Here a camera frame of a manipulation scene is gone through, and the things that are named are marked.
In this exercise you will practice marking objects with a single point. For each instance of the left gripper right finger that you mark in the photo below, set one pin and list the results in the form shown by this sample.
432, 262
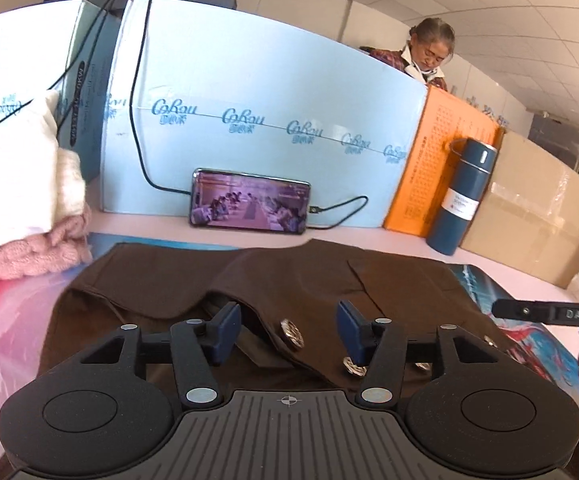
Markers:
379, 346

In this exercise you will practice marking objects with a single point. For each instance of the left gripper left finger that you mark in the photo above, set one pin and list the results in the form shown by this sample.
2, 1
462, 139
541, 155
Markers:
196, 346

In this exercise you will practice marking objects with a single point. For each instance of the brown garment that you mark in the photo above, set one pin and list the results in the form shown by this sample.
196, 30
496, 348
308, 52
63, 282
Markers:
106, 406

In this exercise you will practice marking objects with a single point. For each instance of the brown cardboard box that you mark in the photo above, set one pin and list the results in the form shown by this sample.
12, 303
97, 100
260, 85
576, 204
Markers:
528, 218

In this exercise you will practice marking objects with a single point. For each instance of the smartphone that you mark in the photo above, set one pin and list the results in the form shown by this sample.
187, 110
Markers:
237, 201

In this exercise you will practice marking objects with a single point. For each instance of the pink knitted garment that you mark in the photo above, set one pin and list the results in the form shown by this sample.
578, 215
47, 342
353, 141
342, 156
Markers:
59, 250

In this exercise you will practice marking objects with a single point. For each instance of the dark blue vacuum bottle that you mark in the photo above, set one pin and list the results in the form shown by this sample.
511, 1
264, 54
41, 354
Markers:
460, 202

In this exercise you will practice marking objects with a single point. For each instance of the cream knitted garment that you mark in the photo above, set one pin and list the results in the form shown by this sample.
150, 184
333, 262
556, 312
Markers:
70, 186

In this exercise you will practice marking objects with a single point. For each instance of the orange cardboard box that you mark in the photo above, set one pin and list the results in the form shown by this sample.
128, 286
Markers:
446, 123

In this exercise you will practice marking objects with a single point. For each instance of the light blue carton right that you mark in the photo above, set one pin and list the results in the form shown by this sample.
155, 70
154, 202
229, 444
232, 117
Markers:
194, 87

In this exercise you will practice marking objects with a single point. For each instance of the light blue carton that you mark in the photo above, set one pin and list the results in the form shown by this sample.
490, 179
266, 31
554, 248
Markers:
194, 87
66, 46

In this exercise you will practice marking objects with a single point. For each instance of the white garment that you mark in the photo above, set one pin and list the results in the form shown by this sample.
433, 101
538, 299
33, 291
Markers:
28, 160

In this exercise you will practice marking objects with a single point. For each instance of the woman in plaid jacket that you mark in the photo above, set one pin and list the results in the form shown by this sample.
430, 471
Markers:
430, 44

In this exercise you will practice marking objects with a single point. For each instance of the light blue carton left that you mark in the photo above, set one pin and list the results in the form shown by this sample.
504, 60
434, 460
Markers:
66, 46

